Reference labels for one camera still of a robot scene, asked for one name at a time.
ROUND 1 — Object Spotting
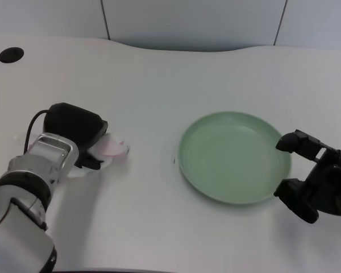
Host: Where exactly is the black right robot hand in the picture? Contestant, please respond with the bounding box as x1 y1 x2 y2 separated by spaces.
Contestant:
273 129 341 224

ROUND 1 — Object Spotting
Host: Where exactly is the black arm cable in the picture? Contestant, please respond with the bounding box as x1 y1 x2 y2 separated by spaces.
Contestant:
23 109 49 155

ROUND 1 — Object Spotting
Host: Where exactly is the black round cable grommet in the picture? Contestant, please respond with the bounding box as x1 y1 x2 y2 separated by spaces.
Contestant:
0 47 25 64

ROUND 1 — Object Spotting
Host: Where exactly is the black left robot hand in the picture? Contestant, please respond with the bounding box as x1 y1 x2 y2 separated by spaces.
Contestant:
43 102 109 171

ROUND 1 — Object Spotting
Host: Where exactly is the green round plate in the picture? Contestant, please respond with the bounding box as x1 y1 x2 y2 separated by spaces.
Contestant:
178 111 293 205

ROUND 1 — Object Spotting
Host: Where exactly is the white plush rabbit doll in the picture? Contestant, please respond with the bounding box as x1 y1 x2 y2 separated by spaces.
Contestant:
13 131 131 179

